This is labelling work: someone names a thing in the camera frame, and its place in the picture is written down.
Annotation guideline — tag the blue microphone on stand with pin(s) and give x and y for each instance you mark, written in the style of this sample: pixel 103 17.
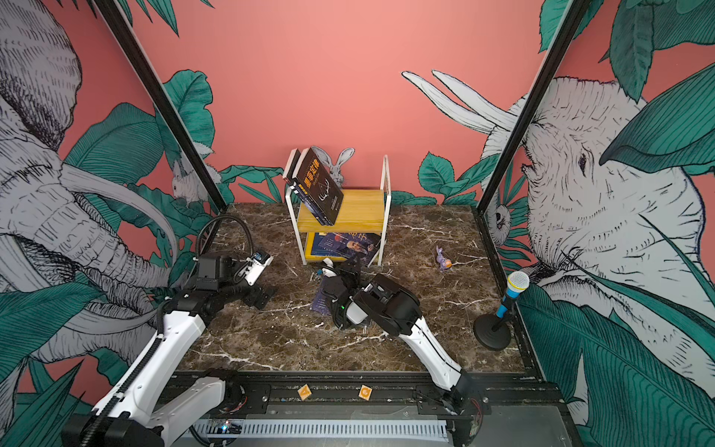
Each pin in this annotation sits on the blue microphone on stand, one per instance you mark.
pixel 491 330

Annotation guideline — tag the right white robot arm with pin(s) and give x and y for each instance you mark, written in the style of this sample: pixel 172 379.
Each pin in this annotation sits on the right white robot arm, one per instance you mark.
pixel 397 312

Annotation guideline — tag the black book yellow title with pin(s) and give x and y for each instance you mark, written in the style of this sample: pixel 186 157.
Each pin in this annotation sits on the black book yellow title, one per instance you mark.
pixel 314 180

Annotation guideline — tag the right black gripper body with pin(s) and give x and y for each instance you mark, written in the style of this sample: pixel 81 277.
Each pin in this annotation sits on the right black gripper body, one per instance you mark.
pixel 351 277

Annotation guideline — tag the white slotted cable duct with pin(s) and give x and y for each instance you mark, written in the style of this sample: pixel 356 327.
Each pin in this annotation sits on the white slotted cable duct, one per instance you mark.
pixel 418 430

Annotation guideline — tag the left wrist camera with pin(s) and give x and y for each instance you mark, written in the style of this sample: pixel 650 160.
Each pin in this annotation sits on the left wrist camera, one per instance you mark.
pixel 219 271

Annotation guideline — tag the orange sticker tag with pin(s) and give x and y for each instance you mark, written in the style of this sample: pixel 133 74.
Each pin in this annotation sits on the orange sticker tag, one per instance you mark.
pixel 365 393
pixel 304 392

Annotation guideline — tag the dark purple book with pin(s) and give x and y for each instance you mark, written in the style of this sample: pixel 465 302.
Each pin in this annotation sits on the dark purple book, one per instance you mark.
pixel 321 304
pixel 362 246

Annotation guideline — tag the left orange sticker tag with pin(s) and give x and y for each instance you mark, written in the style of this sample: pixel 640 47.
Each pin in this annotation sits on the left orange sticker tag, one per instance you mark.
pixel 304 392

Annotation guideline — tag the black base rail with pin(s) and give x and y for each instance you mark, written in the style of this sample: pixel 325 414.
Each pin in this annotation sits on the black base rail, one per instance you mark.
pixel 388 388

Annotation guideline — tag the right orange sticker tag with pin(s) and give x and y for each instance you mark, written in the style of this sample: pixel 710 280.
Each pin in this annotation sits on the right orange sticker tag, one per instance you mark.
pixel 365 393

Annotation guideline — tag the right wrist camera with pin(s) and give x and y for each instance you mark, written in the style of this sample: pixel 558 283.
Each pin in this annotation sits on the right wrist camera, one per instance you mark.
pixel 327 269

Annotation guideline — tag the purple book yellow label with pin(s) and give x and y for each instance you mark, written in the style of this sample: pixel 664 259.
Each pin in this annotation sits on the purple book yellow label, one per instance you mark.
pixel 308 202

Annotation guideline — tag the black frame post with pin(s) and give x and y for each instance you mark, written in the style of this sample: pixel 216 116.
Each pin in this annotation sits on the black frame post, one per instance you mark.
pixel 571 19
pixel 118 24

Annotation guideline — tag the left black frame post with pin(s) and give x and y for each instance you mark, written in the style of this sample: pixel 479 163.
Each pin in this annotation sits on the left black frame post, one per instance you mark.
pixel 118 24

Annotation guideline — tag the dark purple bottom book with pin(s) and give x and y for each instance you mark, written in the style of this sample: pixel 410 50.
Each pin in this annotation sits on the dark purple bottom book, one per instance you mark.
pixel 321 304

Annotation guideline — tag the small purple toy figure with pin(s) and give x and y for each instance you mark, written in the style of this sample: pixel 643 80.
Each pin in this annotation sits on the small purple toy figure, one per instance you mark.
pixel 443 262

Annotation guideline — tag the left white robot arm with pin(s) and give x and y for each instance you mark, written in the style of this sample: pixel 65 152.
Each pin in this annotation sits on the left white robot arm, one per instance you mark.
pixel 129 415

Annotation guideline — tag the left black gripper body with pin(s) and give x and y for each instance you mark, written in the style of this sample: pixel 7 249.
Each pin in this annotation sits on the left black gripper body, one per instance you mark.
pixel 239 289

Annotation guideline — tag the right black frame post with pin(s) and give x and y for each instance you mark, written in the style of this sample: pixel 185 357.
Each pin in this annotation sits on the right black frame post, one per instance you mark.
pixel 571 19

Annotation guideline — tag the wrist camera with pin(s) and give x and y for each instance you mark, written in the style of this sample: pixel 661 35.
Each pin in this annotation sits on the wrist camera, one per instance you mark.
pixel 327 269
pixel 219 271

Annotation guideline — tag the white wooden two-tier shelf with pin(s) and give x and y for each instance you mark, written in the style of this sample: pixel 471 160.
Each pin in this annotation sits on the white wooden two-tier shelf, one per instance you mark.
pixel 363 211

